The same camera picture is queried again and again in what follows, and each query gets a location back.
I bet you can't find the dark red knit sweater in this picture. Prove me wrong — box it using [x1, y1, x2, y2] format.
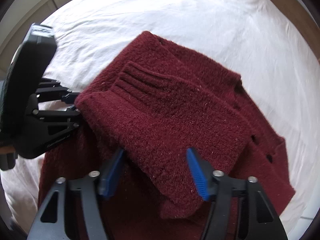
[39, 31, 295, 239]

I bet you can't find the white bed sheet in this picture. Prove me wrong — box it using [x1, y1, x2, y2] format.
[1, 0, 319, 239]

